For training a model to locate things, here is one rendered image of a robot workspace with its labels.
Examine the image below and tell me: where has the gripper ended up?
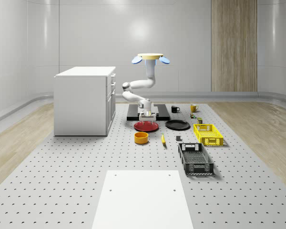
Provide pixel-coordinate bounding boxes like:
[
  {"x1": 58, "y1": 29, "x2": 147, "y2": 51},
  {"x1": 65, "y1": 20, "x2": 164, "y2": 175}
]
[{"x1": 138, "y1": 112, "x2": 157, "y2": 125}]

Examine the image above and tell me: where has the red plate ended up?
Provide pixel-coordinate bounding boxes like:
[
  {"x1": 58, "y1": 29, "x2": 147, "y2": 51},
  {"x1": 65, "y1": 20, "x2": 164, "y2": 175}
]
[{"x1": 133, "y1": 120, "x2": 160, "y2": 133}]

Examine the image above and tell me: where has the black stove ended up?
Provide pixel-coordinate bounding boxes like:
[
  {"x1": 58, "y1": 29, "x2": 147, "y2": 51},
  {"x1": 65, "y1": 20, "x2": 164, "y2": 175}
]
[{"x1": 126, "y1": 103, "x2": 171, "y2": 121}]

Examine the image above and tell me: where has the yellow bowl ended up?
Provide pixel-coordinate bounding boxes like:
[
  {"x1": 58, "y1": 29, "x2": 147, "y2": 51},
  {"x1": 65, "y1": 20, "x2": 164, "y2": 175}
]
[{"x1": 134, "y1": 132, "x2": 149, "y2": 145}]

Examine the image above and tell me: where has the black plate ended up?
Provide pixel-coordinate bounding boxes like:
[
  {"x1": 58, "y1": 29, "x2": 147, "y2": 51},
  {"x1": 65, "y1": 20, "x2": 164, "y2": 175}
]
[{"x1": 165, "y1": 119, "x2": 191, "y2": 131}]

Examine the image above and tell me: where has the dark grey basket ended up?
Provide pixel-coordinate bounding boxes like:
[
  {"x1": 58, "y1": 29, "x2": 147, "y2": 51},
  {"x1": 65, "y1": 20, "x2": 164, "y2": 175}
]
[{"x1": 177, "y1": 142, "x2": 215, "y2": 176}]

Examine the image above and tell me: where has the yellow basket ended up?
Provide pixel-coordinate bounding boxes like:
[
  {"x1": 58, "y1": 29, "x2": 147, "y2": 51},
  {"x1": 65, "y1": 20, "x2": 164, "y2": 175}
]
[{"x1": 193, "y1": 123, "x2": 225, "y2": 146}]

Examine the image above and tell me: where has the white cabinet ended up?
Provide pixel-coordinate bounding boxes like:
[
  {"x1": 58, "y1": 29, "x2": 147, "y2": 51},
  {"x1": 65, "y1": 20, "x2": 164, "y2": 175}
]
[{"x1": 53, "y1": 66, "x2": 117, "y2": 137}]

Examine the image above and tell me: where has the white board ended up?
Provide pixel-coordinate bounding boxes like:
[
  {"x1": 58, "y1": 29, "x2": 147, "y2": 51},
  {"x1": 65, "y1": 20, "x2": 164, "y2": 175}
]
[{"x1": 91, "y1": 170, "x2": 194, "y2": 229}]

